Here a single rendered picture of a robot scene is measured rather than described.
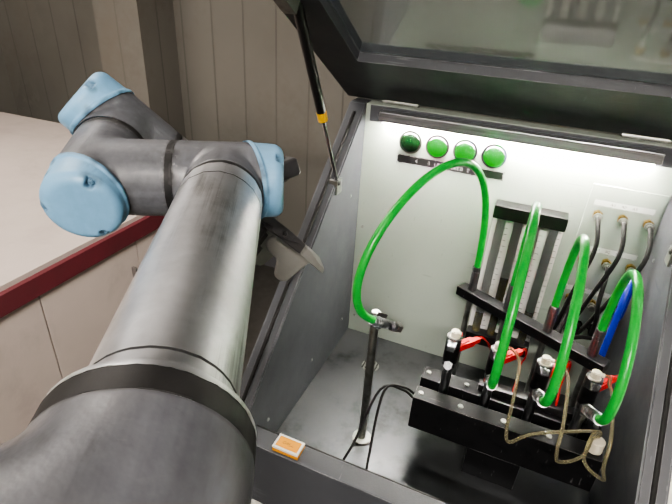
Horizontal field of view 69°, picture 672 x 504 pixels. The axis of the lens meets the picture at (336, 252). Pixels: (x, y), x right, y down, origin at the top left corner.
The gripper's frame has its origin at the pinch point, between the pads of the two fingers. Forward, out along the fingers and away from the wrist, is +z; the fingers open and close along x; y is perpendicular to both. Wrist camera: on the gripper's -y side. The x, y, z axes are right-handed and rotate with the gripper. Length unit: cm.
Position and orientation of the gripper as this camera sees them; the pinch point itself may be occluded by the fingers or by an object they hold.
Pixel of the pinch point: (308, 256)
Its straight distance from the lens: 71.7
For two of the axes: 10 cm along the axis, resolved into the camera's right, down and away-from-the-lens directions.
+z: 6.4, 5.5, 5.4
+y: -5.8, 8.0, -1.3
